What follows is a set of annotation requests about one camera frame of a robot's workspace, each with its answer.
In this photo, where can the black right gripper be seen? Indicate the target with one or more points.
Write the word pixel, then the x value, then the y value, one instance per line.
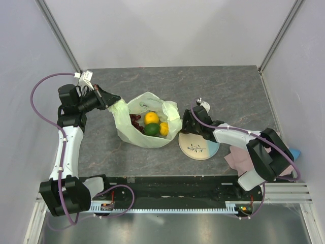
pixel 187 116

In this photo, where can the red grape bunch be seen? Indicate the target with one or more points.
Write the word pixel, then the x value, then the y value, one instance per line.
pixel 135 122

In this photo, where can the orange fruit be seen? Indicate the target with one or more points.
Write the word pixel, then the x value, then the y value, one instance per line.
pixel 151 118

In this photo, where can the cream ceramic plate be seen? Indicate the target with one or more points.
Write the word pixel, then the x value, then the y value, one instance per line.
pixel 196 147

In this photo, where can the aluminium frame post left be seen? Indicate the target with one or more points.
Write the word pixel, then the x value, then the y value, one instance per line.
pixel 58 34

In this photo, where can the blue object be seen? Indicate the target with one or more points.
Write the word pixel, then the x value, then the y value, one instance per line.
pixel 295 153

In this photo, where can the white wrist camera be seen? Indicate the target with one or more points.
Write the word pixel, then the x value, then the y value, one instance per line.
pixel 84 79
pixel 204 104

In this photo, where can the yellow pear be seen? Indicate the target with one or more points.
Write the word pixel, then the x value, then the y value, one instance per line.
pixel 163 129

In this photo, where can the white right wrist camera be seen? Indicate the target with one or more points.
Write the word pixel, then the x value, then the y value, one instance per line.
pixel 204 104

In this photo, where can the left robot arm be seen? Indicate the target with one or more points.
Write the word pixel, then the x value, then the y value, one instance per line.
pixel 64 193

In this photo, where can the aluminium frame post right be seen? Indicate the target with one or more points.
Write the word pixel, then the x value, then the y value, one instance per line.
pixel 281 33

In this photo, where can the green avocado print plastic bag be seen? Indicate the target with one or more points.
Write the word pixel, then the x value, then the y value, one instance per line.
pixel 167 111

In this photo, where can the aluminium frame post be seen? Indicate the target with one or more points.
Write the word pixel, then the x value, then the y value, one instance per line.
pixel 281 33
pixel 58 34

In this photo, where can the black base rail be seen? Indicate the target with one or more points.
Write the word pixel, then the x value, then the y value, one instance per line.
pixel 151 190

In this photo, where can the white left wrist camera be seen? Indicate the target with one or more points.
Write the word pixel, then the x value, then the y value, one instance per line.
pixel 84 79

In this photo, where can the pink cloth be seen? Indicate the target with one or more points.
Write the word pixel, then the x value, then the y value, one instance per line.
pixel 238 158

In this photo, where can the white slotted cable duct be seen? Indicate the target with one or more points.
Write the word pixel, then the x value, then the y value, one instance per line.
pixel 230 208

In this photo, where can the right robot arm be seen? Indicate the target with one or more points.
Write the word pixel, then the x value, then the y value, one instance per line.
pixel 257 156

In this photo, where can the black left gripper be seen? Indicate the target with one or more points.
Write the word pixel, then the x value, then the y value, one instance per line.
pixel 104 99

